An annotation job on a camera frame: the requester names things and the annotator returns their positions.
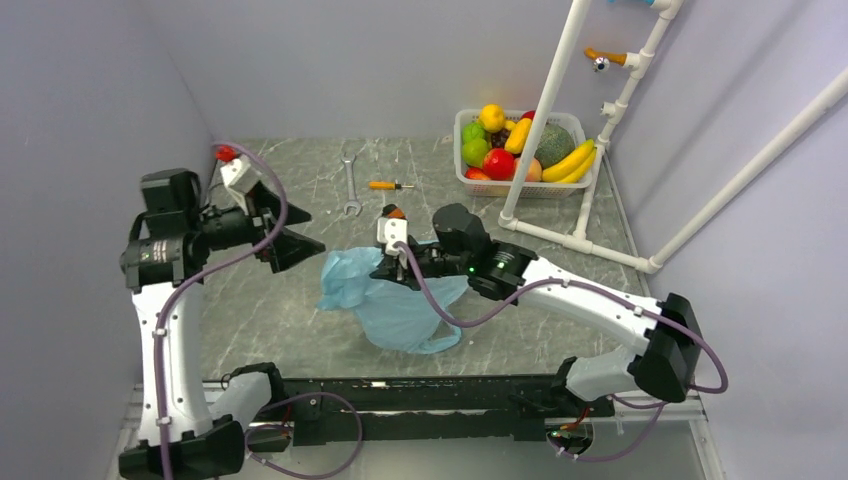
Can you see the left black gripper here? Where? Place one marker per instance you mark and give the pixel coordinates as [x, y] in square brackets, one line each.
[288, 248]

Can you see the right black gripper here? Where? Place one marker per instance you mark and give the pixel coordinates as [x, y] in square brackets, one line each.
[388, 269]

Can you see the light blue plastic bag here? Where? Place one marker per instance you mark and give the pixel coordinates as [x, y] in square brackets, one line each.
[392, 316]

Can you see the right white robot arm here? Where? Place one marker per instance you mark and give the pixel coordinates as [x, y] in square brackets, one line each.
[659, 341]

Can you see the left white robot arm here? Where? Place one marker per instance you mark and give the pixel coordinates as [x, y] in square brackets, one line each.
[181, 434]

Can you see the orange black small brush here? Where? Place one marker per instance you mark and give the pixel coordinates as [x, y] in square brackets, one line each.
[392, 211]

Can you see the silver wrench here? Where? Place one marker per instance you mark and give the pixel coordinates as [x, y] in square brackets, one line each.
[352, 206]

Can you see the white plastic fruit basket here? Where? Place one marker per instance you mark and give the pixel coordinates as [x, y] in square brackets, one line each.
[497, 140]

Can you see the green lime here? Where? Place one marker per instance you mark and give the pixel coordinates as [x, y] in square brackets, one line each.
[474, 151]

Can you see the peach fruit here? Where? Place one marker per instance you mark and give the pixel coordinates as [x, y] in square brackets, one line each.
[534, 172]

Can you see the yellow lemon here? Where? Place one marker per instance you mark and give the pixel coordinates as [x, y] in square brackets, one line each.
[492, 118]

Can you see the yellow mango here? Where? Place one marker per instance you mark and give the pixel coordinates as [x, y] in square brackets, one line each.
[519, 134]

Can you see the lower yellow banana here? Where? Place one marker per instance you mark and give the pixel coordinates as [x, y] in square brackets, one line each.
[581, 170]

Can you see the orange faucet tap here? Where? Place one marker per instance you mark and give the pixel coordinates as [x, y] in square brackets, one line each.
[602, 61]

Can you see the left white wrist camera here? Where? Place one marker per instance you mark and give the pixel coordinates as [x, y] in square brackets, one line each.
[239, 176]

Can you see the orange handled screwdriver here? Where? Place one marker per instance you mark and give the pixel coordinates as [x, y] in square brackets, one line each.
[388, 186]

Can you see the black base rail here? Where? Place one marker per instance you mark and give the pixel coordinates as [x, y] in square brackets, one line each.
[523, 407]

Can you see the white pvc pipe frame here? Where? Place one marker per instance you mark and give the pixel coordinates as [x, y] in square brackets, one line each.
[735, 152]

